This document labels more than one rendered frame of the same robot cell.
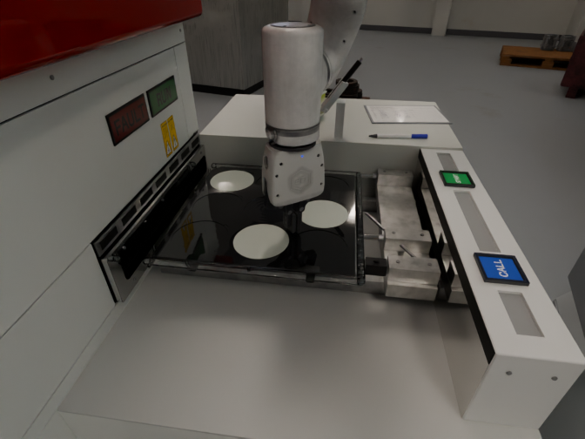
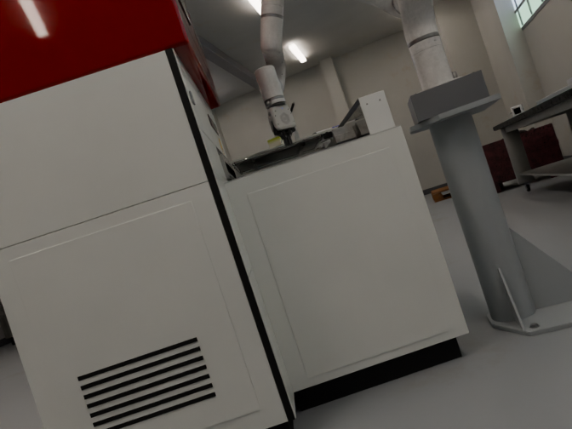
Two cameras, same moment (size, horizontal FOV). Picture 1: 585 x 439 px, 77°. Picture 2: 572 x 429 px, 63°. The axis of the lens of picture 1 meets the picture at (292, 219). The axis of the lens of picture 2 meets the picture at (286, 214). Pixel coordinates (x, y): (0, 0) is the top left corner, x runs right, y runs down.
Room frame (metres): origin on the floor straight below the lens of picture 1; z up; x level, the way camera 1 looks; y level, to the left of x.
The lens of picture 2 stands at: (-1.32, 0.40, 0.66)
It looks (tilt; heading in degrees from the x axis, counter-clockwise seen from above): 0 degrees down; 351
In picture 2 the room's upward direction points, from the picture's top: 18 degrees counter-clockwise
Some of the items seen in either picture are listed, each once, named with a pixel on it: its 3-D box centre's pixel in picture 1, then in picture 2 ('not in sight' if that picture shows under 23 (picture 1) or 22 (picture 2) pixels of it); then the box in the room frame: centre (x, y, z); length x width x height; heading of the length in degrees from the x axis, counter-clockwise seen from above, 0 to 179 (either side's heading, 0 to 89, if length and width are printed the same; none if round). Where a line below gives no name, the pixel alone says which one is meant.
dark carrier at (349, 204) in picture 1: (269, 210); (277, 156); (0.62, 0.05, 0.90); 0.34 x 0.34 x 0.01; 82
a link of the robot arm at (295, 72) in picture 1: (293, 74); (269, 83); (0.55, 0.00, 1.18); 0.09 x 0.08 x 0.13; 155
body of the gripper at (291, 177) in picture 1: (292, 165); (280, 117); (0.55, 0.00, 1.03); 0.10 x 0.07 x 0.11; 118
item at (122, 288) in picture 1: (168, 207); (229, 171); (0.64, 0.26, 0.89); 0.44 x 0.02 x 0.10; 172
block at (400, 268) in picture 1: (412, 269); (341, 130); (0.45, -0.20, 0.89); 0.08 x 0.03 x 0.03; 82
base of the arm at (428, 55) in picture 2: not in sight; (431, 65); (0.35, -0.58, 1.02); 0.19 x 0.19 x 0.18
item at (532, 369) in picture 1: (462, 248); (363, 127); (0.51, -0.30, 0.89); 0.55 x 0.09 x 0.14; 172
